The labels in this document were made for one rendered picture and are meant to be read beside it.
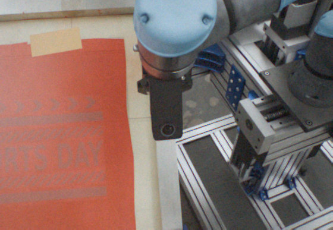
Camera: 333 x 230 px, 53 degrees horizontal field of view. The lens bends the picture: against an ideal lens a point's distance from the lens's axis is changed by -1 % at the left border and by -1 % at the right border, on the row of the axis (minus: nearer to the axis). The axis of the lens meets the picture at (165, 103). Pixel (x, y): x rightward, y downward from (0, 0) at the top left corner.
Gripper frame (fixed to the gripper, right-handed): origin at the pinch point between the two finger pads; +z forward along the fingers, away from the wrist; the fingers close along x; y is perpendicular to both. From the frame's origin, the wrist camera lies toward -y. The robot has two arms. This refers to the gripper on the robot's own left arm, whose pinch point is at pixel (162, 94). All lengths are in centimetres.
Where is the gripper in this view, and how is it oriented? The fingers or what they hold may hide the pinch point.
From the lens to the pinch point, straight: 63.8
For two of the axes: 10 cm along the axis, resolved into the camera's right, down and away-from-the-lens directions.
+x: -10.0, 0.7, -0.6
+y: -0.7, -9.9, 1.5
